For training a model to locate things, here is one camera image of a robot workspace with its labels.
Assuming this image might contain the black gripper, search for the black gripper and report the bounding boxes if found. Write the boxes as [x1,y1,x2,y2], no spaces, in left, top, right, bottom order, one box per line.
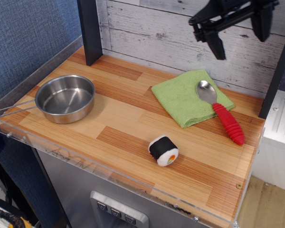
[189,0,279,60]

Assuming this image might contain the white metal side unit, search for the white metal side unit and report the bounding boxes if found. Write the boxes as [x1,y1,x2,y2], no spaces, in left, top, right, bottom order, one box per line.
[252,90,285,190]

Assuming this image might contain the dark frame post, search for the dark frame post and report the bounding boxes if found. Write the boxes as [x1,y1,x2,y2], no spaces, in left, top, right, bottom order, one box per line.
[258,45,285,119]
[77,0,103,66]

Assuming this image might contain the green folded cloth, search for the green folded cloth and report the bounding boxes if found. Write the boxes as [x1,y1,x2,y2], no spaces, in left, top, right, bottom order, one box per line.
[152,69,235,128]

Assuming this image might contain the red handled metal spoon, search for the red handled metal spoon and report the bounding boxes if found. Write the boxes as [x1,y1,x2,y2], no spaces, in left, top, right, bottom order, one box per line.
[197,80,245,145]

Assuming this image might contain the yellow black bag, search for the yellow black bag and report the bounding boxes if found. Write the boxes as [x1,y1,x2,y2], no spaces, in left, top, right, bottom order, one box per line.
[0,210,33,228]

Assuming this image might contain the silver button control panel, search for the silver button control panel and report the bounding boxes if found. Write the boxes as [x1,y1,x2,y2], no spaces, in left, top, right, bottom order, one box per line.
[90,190,149,228]

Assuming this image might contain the clear acrylic table guard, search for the clear acrylic table guard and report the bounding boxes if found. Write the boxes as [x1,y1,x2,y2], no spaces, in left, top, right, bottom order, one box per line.
[0,112,265,228]

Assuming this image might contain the dark right frame post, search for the dark right frame post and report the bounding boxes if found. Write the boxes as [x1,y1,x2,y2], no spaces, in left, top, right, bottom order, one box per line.
[258,45,285,119]

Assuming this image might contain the plush sushi roll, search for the plush sushi roll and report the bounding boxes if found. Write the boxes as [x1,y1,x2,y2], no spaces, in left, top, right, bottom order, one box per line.
[148,135,179,167]

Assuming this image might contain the dark left frame post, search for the dark left frame post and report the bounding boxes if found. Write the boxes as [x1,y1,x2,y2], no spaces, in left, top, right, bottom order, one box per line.
[77,0,103,66]

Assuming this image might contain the stainless steel pot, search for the stainless steel pot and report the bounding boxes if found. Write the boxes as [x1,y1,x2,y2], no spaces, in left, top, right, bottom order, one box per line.
[0,75,95,124]

